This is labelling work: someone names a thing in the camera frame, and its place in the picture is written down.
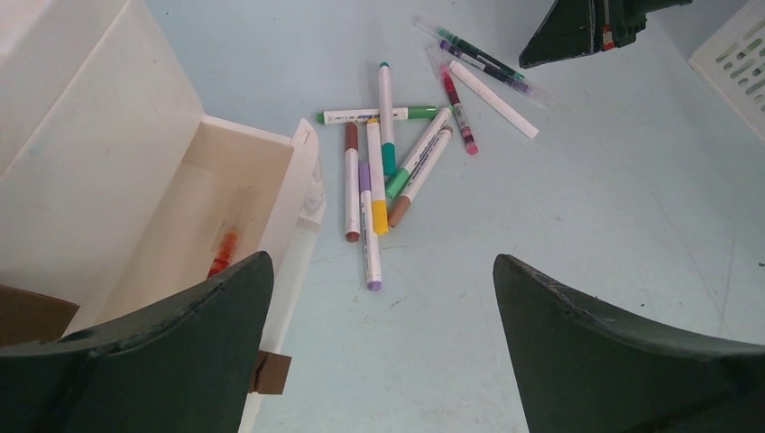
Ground white marker brown cap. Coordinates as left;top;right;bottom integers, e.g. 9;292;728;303
345;123;360;243

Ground red pen orange cap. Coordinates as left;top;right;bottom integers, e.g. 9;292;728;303
207;188;255;279

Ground white marker green cap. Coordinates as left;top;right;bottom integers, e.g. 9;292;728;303
316;106;438;125

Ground white perforated file organizer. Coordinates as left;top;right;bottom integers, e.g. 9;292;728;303
688;0;764;139

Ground white drawer cabinet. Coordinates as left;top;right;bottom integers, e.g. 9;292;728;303
1;1;327;432

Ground green transparent pen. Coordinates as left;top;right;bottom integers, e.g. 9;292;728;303
413;15;525;79

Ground white marker green tip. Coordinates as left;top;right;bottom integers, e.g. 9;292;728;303
385;106;452;199

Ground white marker brown tip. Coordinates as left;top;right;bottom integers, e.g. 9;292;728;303
388;126;453;228

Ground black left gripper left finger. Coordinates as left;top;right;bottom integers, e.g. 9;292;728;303
1;252;274;432

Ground white chalk stick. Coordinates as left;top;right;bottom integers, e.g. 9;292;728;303
448;60;539;139

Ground red transparent pen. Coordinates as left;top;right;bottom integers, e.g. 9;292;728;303
427;43;479;155

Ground white marker yellow cap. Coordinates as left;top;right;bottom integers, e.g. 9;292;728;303
366;118;389;235

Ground white marker teal tip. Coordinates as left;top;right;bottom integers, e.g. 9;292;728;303
378;61;397;176

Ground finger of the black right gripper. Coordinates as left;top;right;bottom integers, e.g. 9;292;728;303
519;0;598;69

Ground white marker purple cap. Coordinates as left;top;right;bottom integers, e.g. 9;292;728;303
358;161;383;291

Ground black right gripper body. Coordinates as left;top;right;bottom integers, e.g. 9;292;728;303
594;0;693;51

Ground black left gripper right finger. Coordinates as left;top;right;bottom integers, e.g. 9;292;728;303
493;254;764;432

